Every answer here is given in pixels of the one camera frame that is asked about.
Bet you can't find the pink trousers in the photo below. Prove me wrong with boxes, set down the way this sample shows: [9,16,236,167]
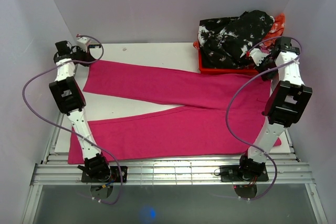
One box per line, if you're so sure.
[83,60,270,161]

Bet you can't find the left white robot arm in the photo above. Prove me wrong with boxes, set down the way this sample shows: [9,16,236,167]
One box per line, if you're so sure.
[49,36,111,182]

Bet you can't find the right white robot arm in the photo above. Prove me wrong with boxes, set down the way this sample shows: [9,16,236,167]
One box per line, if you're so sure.
[237,36,312,180]

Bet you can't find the black label sticker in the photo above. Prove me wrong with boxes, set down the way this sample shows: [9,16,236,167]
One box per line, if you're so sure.
[88,44,101,49]

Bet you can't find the black white patterned garment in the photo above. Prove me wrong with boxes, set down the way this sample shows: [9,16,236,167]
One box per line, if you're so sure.
[197,10,275,69]

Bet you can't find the red plastic bin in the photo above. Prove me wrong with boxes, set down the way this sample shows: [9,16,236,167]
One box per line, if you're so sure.
[198,51,258,76]

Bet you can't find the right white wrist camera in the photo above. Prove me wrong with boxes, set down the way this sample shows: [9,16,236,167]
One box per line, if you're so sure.
[247,48,268,66]

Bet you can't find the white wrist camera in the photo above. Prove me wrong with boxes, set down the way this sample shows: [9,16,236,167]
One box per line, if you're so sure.
[77,37,91,52]
[247,48,268,66]

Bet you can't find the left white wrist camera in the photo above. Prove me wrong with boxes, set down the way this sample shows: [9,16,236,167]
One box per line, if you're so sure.
[77,37,91,52]

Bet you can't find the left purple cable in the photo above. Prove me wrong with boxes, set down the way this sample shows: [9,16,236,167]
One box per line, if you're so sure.
[22,34,123,206]

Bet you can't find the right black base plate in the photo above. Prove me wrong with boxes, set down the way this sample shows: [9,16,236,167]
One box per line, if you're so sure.
[214,165,269,183]

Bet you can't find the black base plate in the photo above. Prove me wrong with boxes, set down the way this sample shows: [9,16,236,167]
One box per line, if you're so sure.
[80,166,128,183]
[214,165,269,183]

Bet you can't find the aluminium frame rail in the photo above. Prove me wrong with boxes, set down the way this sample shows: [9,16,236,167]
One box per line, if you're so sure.
[31,153,315,186]

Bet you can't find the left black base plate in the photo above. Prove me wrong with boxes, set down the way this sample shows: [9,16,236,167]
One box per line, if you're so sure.
[80,166,128,183]

